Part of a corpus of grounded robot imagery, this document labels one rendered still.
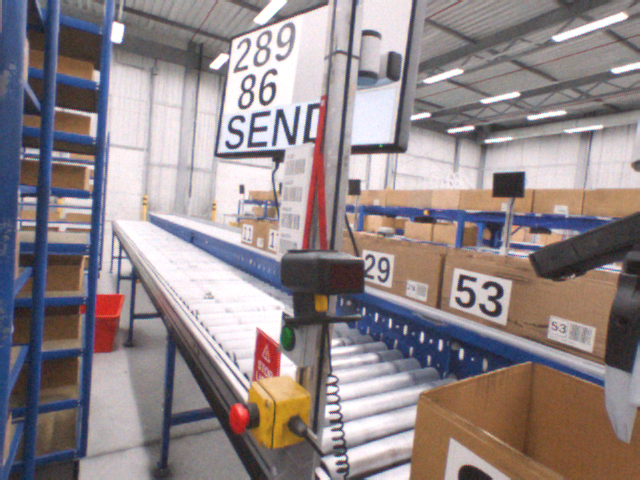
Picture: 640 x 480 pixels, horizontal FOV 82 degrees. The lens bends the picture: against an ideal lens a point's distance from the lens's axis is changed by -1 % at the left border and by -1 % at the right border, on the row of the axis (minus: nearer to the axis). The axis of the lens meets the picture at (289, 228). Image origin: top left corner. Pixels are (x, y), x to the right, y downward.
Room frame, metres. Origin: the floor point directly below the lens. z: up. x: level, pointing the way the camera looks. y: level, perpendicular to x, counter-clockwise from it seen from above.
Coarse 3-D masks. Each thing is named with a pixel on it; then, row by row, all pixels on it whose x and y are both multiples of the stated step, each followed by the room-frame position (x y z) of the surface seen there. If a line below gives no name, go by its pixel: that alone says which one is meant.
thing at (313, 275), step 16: (288, 256) 0.49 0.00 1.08; (304, 256) 0.45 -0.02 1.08; (320, 256) 0.43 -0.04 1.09; (336, 256) 0.44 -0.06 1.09; (352, 256) 0.45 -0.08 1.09; (288, 272) 0.48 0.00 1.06; (304, 272) 0.44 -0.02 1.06; (320, 272) 0.42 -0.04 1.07; (336, 272) 0.41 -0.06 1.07; (352, 272) 0.42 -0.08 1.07; (288, 288) 0.49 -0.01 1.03; (304, 288) 0.44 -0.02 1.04; (320, 288) 0.41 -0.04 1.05; (336, 288) 0.41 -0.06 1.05; (352, 288) 0.42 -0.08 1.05; (304, 304) 0.47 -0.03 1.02; (320, 304) 0.45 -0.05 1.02; (288, 320) 0.49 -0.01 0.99; (304, 320) 0.46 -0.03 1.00
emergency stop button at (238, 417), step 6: (234, 408) 0.49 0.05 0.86; (240, 408) 0.49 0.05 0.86; (234, 414) 0.49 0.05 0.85; (240, 414) 0.48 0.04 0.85; (246, 414) 0.50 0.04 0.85; (234, 420) 0.49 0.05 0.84; (240, 420) 0.48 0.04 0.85; (246, 420) 0.49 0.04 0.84; (234, 426) 0.48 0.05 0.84; (240, 426) 0.48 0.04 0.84; (234, 432) 0.49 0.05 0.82; (240, 432) 0.48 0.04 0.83
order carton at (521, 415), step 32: (448, 384) 0.49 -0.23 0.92; (480, 384) 0.52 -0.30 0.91; (512, 384) 0.57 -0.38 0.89; (544, 384) 0.58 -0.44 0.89; (576, 384) 0.55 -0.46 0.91; (416, 416) 0.45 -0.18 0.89; (448, 416) 0.41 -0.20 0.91; (480, 416) 0.53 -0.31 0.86; (512, 416) 0.58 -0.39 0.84; (544, 416) 0.58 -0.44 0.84; (576, 416) 0.54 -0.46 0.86; (608, 416) 0.51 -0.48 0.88; (416, 448) 0.45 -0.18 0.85; (448, 448) 0.41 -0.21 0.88; (480, 448) 0.38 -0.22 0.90; (512, 448) 0.35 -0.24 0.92; (544, 448) 0.57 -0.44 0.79; (576, 448) 0.54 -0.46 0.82; (608, 448) 0.51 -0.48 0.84
